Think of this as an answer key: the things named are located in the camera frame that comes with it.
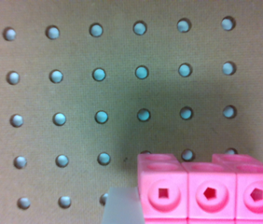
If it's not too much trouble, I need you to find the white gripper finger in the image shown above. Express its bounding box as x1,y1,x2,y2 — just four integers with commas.
102,188,145,224

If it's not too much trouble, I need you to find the pink block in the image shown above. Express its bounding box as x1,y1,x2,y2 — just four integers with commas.
137,154,263,224

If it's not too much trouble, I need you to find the brown pegboard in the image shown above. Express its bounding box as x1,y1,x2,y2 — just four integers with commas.
0,0,263,224

